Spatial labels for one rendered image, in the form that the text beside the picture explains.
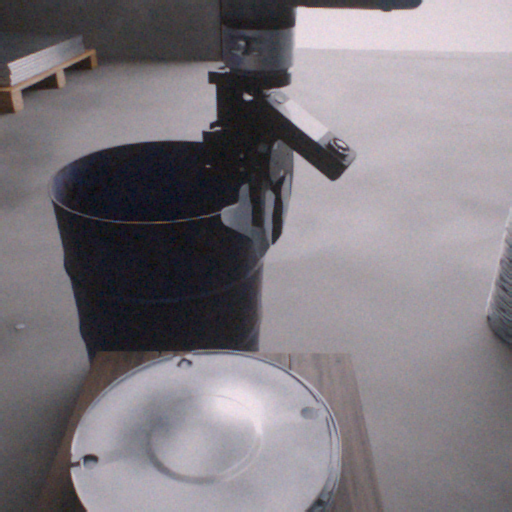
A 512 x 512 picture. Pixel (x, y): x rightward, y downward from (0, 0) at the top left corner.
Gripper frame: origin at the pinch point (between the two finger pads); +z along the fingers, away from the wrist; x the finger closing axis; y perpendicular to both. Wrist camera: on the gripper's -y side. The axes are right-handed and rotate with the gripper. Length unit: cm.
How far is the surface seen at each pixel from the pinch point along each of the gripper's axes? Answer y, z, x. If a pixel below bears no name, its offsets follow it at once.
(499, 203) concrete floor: -24, 56, -159
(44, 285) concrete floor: 89, 57, -45
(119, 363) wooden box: 21.0, 22.0, 5.6
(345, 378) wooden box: -9.4, 21.8, -5.0
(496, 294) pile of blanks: -28, 47, -79
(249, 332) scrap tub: 17, 40, -30
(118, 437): 9.9, 17.5, 20.1
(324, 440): -11.4, 17.4, 10.8
